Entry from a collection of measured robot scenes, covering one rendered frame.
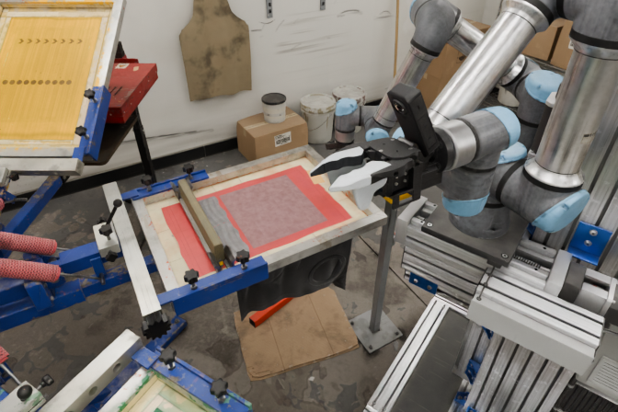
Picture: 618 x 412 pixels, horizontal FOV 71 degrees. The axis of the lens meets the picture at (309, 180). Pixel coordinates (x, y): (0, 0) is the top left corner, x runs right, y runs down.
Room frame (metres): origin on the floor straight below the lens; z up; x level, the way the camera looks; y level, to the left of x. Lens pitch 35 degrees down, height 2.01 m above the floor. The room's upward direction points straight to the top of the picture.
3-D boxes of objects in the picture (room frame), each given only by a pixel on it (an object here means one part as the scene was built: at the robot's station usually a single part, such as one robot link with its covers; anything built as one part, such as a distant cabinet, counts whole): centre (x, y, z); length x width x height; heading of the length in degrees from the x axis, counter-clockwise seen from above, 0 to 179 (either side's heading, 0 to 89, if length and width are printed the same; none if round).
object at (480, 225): (0.88, -0.45, 1.31); 0.15 x 0.15 x 0.10
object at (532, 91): (1.29, -0.74, 1.42); 0.13 x 0.12 x 0.14; 178
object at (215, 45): (3.24, 0.69, 1.06); 0.53 x 0.07 x 1.05; 120
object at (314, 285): (1.14, 0.06, 0.79); 0.46 x 0.09 x 0.33; 120
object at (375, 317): (1.44, -0.35, 0.48); 0.22 x 0.22 x 0.96; 30
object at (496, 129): (0.63, -0.29, 1.65); 0.11 x 0.08 x 0.09; 120
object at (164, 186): (1.39, 0.55, 0.98); 0.30 x 0.05 x 0.07; 120
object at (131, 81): (2.17, 1.11, 1.06); 0.61 x 0.46 x 0.12; 0
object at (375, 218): (1.27, 0.20, 0.97); 0.79 x 0.58 x 0.04; 120
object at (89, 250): (0.99, 0.69, 1.02); 0.17 x 0.06 x 0.05; 120
